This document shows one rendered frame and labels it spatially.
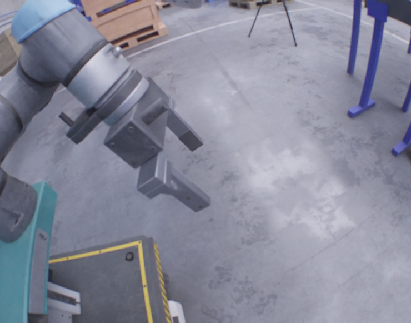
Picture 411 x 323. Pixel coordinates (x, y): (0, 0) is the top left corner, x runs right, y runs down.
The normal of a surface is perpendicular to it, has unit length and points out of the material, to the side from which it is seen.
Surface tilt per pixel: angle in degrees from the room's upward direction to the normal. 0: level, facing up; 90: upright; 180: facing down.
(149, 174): 25
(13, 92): 65
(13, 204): 73
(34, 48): 90
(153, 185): 82
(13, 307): 0
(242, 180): 0
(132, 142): 82
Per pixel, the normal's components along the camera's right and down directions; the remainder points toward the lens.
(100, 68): 0.55, 0.21
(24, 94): 0.94, -0.05
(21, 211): 0.86, -0.18
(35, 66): -0.06, 0.87
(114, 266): -0.20, -0.64
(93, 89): 0.10, 0.65
